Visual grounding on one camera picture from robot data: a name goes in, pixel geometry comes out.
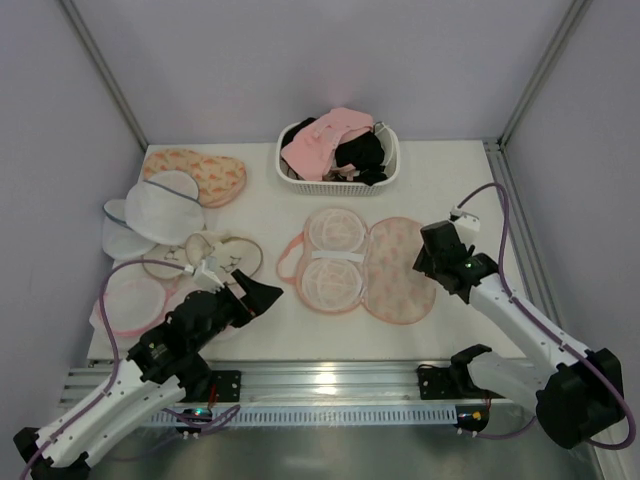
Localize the tulip print laundry bag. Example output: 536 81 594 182
276 208 436 325
142 148 248 209

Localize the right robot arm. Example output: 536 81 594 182
413 216 635 449

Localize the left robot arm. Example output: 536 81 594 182
14 264 283 479

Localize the cream round laundry bag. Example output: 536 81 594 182
142 231 263 285

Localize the pink trimmed white laundry bag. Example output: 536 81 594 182
103 263 199 350

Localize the white mesh laundry bag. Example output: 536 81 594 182
102 171 205 261

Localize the pink trimmed bra in basket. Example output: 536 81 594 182
322 164 360 182

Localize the black garment in basket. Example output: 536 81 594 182
282 117 386 185

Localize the white perforated plastic basket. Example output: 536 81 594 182
273 121 402 197

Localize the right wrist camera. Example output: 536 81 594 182
449 206 481 247

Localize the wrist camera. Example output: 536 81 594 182
449 206 481 247
192 256 225 293

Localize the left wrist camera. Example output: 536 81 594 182
192 256 225 293

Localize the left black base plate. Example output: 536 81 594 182
198 370 242 403

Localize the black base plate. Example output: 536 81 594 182
416 363 502 400
198 370 242 403

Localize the aluminium mounting rail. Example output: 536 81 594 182
63 359 551 405

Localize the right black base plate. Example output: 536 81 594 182
416 363 502 400

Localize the slotted cable duct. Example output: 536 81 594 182
139 403 459 427

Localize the left aluminium frame post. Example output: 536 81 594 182
57 0 149 151

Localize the aluminium frame post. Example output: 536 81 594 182
57 0 149 151
497 0 592 150

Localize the right aluminium frame post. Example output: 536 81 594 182
497 0 592 150

